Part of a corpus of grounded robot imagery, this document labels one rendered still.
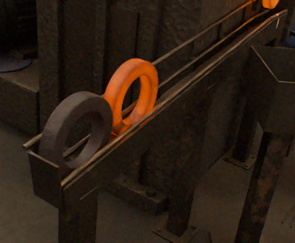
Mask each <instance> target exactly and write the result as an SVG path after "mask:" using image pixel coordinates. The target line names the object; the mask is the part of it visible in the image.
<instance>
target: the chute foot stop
mask: <svg viewBox="0 0 295 243"><path fill-rule="evenodd" d="M28 157H29V164H30V171H31V178H32V184H33V188H34V195H35V196H37V197H39V198H40V199H42V200H43V201H46V202H47V203H49V204H51V205H52V206H54V207H56V208H58V209H59V210H61V211H62V210H63V209H64V205H63V199H62V189H61V175H60V166H59V165H56V164H54V163H52V162H51V161H49V160H46V159H44V158H43V157H41V156H39V155H37V154H35V153H33V152H31V151H29V152H28Z"/></svg>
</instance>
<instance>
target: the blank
mask: <svg viewBox="0 0 295 243"><path fill-rule="evenodd" d="M278 1H279V0H262V4H263V6H264V7H265V8H269V9H273V8H274V7H275V6H276V4H277V3H278Z"/></svg>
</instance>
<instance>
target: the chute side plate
mask: <svg viewBox="0 0 295 243"><path fill-rule="evenodd" d="M287 16H288V13H285V14H283V15H281V16H279V17H277V18H275V19H273V20H271V21H270V22H269V23H268V24H267V25H265V26H264V27H262V29H261V30H259V31H258V32H257V33H255V34H254V35H253V36H251V37H250V38H249V39H248V40H247V41H245V42H244V43H243V44H242V45H240V47H238V48H236V49H235V50H234V51H233V52H232V53H231V54H229V55H228V56H227V57H226V58H224V59H223V60H221V61H220V62H219V63H218V64H217V65H216V66H214V67H213V68H212V69H210V70H209V72H207V73H205V74H204V75H203V76H202V77H201V78H199V79H198V80H197V81H196V82H194V83H193V84H192V85H191V86H190V87H188V88H187V89H186V90H185V91H184V92H182V93H181V94H179V95H178V96H177V97H175V99H174V100H172V101H171V102H170V103H169V104H167V105H166V106H165V107H163V108H162V109H161V110H159V111H158V112H157V113H156V114H155V115H153V116H152V117H151V118H150V119H149V120H147V121H145V122H144V123H143V125H141V126H139V128H137V129H136V130H135V131H133V132H132V133H131V134H130V135H129V136H128V137H126V138H124V139H123V141H121V142H119V143H118V145H116V146H115V147H113V148H112V149H111V150H110V151H109V152H107V153H106V154H105V155H104V156H102V158H100V159H99V160H97V161H96V162H95V163H94V164H92V165H91V166H90V167H89V168H88V169H86V170H85V171H84V172H83V173H81V174H80V175H79V176H78V177H77V178H75V179H74V180H73V181H72V182H70V183H69V184H67V185H66V186H65V187H63V188H62V194H63V200H64V210H65V211H64V215H65V221H67V222H68V221H69V220H70V218H72V217H74V216H75V215H76V213H78V212H79V200H80V199H81V198H82V197H83V196H85V195H86V194H87V193H89V192H90V191H92V190H93V189H94V188H95V187H97V186H99V193H100V192H101V191H102V190H104V188H106V186H107V185H109V184H110V183H111V182H112V181H113V180H114V179H116V178H117V177H118V176H119V175H120V174H121V173H122V172H123V171H124V170H125V169H126V168H128V167H129V166H130V165H131V164H132V163H133V162H134V161H135V160H136V159H138V158H139V157H140V156H141V155H142V154H144V152H146V151H147V150H148V149H149V148H150V147H151V146H153V145H154V143H155V142H157V141H158V140H159V139H160V138H161V137H163V136H164V135H165V133H166V132H168V131H169V130H170V129H171V128H172V127H173V126H175V124H176V123H178V122H179V121H180V120H181V119H183V118H184V117H185V116H186V115H187V114H188V113H189V112H190V111H191V110H193V109H194V108H195V107H196V106H197V105H198V104H199V103H200V102H201V101H203V100H204V99H205V95H206V91H207V89H208V88H209V87H211V86H212V85H214V84H215V88H214V89H216V88H218V87H219V85H220V84H221V83H223V82H224V81H225V80H226V79H227V78H228V77H230V76H231V75H232V74H233V73H234V72H235V71H236V70H238V68H239V67H240V66H241V65H244V63H245V62H246V60H247V57H248V53H249V48H250V46H264V45H266V44H267V43H268V42H269V41H271V40H273V39H274V38H275V37H276V36H277V34H278V30H279V29H280V28H282V27H283V29H284V27H285V23H286V19H287ZM277 25H278V26H277ZM276 27H277V28H276ZM282 33H283V32H282Z"/></svg>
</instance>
